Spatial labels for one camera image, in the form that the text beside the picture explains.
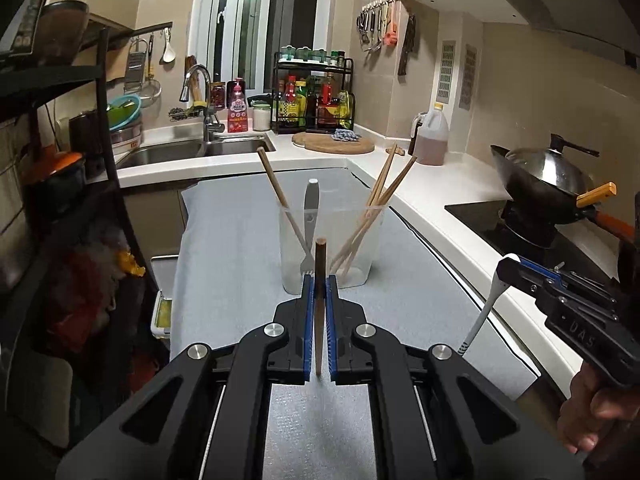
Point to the green yellow sauce bottle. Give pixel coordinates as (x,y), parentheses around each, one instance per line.
(301,105)

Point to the steel pot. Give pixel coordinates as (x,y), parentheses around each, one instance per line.
(126,137)

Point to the range hood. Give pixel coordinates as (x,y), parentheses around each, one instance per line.
(560,0)

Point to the yellow oil bottle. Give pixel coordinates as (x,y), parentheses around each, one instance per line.
(345,110)

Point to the black storage shelf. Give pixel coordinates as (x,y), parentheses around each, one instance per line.
(65,260)

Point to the round wooden cutting board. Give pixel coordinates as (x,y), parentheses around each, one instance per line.
(330,145)

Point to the white plastic bin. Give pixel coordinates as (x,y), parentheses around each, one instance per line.
(162,300)

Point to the metal grater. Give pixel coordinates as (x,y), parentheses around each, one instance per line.
(135,67)

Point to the black wok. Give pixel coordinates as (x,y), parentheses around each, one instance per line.
(530,200)

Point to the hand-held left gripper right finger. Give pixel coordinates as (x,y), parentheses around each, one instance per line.
(331,327)

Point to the black stove top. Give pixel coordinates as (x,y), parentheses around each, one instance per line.
(480,225)

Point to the brown bowl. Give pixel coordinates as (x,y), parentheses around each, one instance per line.
(65,25)

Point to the person's right hand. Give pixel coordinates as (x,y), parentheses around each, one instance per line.
(590,410)

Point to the clear plastic utensil container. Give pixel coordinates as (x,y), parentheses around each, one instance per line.
(334,230)

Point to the row of spice jars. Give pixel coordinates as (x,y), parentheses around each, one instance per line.
(312,54)

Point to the red label sauce bottle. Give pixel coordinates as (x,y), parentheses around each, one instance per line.
(327,107)

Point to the orange bowl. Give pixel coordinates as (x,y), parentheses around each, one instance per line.
(67,165)

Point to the green plastic basin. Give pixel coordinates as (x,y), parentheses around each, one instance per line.
(124,112)

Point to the red dish soap bottle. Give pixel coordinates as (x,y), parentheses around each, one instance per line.
(238,112)

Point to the window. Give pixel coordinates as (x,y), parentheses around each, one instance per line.
(260,20)

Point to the black cup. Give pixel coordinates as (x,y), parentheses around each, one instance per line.
(84,132)

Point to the cooking oil jug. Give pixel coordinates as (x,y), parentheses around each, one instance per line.
(430,142)

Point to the wall vent grille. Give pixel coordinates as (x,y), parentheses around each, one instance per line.
(446,70)

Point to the hanging cleaver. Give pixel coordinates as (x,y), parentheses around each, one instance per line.
(407,45)

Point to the sink sponge rack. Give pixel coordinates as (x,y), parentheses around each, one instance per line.
(182,112)

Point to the grey fabric mat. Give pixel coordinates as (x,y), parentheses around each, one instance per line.
(225,240)

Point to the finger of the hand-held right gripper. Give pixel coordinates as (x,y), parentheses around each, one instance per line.
(517,280)
(542,275)

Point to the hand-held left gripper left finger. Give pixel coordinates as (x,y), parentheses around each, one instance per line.
(310,327)

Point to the steel wok lid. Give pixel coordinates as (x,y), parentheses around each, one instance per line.
(545,170)

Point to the row of hanging kitchen tools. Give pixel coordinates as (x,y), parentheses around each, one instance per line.
(375,25)

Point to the chrome kitchen faucet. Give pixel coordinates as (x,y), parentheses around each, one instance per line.
(206,110)

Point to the red chili jar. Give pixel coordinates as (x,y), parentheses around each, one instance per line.
(217,96)

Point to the dark soy sauce bottle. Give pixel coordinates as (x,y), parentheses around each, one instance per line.
(289,107)

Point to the white hanging ladle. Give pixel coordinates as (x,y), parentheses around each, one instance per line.
(168,52)

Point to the white lidded jar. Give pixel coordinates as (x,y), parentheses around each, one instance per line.
(261,119)

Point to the steel kitchen sink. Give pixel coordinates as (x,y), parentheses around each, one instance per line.
(175,152)

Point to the blue white scrubber cloth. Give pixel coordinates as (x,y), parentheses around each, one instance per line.
(346,135)

